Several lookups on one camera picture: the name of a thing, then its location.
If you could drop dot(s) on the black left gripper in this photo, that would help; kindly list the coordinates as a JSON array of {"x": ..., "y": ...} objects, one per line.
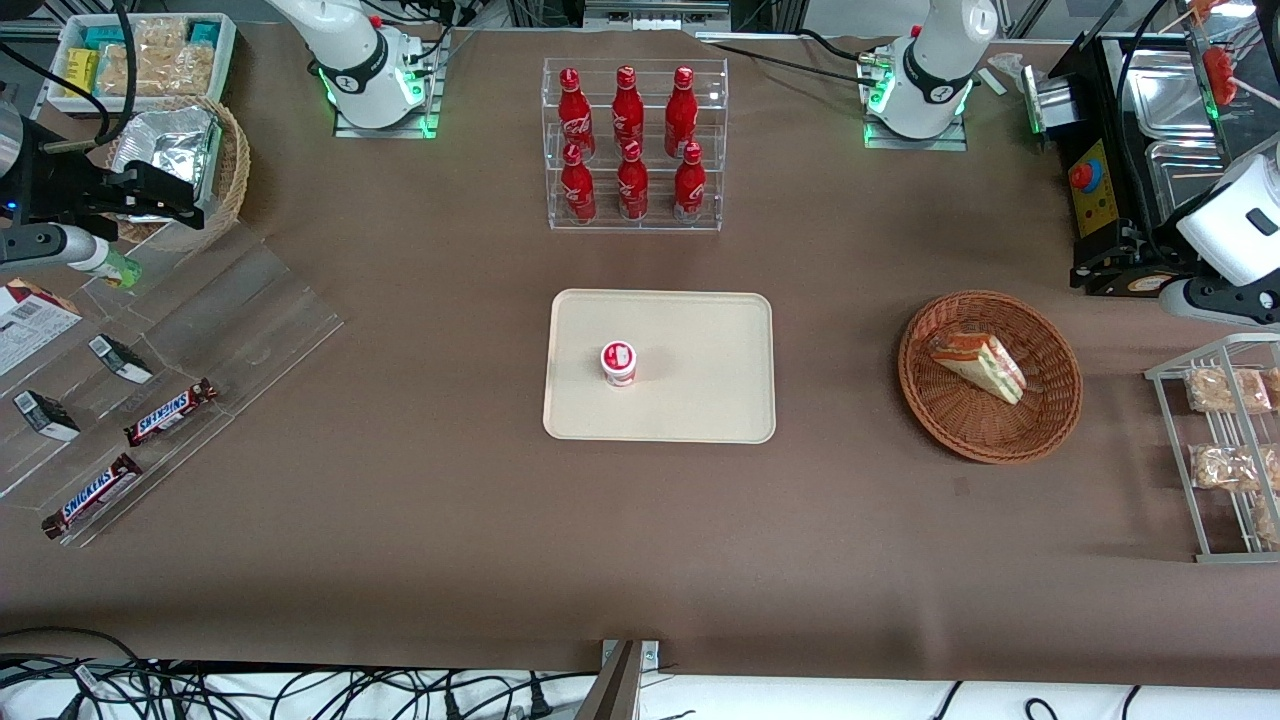
[{"x": 1128, "y": 262}]

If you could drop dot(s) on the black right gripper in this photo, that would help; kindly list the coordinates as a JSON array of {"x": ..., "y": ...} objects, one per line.
[{"x": 62, "y": 186}]

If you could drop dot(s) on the triangle sandwich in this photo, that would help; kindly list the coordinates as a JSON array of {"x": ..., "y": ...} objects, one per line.
[{"x": 980, "y": 365}]

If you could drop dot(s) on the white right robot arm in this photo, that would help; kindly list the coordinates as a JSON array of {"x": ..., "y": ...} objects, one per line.
[{"x": 350, "y": 50}]

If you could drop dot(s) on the tan wicker basket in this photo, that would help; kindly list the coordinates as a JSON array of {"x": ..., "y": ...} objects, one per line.
[{"x": 232, "y": 165}]

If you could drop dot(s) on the shiny steel tray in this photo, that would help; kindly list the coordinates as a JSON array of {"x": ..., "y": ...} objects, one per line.
[
  {"x": 1180, "y": 175},
  {"x": 1170, "y": 90}
]

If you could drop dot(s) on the round brown wicker basket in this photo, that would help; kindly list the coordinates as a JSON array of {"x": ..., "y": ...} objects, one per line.
[{"x": 960, "y": 420}]

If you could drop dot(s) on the beige plastic tray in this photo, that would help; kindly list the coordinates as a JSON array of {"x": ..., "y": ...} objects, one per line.
[{"x": 690, "y": 380}]

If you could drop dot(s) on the silver foil bag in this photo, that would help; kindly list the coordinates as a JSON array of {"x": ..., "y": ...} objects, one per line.
[{"x": 180, "y": 140}]

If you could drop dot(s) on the green white bottle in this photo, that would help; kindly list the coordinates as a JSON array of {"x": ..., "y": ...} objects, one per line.
[{"x": 112, "y": 266}]

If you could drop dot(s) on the red emergency stop button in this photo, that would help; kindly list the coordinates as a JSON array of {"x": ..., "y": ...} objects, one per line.
[{"x": 1083, "y": 175}]

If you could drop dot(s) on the clear bag of crackers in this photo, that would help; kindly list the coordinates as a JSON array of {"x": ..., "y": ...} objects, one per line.
[
  {"x": 1228, "y": 390},
  {"x": 160, "y": 65},
  {"x": 1268, "y": 522},
  {"x": 1225, "y": 467}
]

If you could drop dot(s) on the clear acrylic stepped display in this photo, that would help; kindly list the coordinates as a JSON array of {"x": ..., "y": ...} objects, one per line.
[{"x": 250, "y": 310}]

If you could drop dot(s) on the yellow snack box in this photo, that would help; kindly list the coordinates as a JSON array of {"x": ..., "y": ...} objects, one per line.
[{"x": 82, "y": 72}]

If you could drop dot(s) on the black yellow control stand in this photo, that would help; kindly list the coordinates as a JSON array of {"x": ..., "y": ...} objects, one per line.
[{"x": 1095, "y": 110}]

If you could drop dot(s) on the white plastic bin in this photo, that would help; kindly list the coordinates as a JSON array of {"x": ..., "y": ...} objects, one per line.
[{"x": 225, "y": 50}]

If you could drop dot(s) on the small black white box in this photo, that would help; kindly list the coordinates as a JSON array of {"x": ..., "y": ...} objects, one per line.
[
  {"x": 120, "y": 359},
  {"x": 46, "y": 415}
]

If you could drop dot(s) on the teal snack box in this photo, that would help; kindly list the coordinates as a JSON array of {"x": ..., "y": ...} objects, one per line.
[{"x": 102, "y": 37}]

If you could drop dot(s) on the small silver metal device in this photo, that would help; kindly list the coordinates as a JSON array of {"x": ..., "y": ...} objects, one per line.
[{"x": 1048, "y": 100}]

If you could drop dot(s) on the white red barcode carton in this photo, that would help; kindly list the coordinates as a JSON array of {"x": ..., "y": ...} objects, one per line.
[{"x": 25, "y": 325}]

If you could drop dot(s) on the red plastic tool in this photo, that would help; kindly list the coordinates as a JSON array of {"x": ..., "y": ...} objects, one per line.
[{"x": 1218, "y": 75}]

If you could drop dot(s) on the Snickers chocolate bar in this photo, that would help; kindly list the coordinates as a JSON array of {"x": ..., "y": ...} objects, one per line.
[
  {"x": 170, "y": 412},
  {"x": 92, "y": 495}
]

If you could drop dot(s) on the red cola bottle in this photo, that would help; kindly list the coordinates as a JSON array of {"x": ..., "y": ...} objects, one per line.
[
  {"x": 627, "y": 105},
  {"x": 689, "y": 190},
  {"x": 632, "y": 190},
  {"x": 681, "y": 105},
  {"x": 573, "y": 105},
  {"x": 577, "y": 190}
]

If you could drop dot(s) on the clear acrylic bottle rack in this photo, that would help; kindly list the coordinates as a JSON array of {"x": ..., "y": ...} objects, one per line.
[{"x": 650, "y": 215}]

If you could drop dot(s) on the white red yogurt cup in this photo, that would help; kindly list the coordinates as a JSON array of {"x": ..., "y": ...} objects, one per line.
[{"x": 619, "y": 363}]

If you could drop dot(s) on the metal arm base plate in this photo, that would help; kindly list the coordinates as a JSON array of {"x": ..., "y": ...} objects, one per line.
[
  {"x": 385, "y": 127},
  {"x": 915, "y": 143}
]

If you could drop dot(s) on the metal table edge bracket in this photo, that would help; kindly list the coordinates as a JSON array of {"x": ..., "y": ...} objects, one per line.
[{"x": 648, "y": 655}]

